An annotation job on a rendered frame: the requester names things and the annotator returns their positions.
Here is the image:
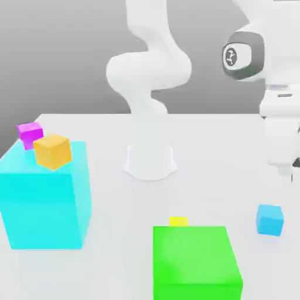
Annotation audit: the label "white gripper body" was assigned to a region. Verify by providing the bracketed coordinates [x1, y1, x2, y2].
[264, 116, 300, 169]

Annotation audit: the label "small magenta cube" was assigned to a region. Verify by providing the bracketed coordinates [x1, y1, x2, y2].
[16, 121, 45, 151]

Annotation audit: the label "small blue cube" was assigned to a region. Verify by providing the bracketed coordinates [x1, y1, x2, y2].
[255, 203, 285, 237]

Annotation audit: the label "large cyan box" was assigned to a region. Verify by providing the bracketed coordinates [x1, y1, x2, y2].
[0, 139, 93, 251]

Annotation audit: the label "large green box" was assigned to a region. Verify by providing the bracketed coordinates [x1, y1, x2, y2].
[152, 225, 244, 300]

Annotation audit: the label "small orange cube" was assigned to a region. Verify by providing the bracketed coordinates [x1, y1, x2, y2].
[33, 134, 73, 171]

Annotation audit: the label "small yellow cube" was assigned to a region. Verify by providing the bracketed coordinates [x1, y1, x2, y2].
[169, 216, 189, 227]

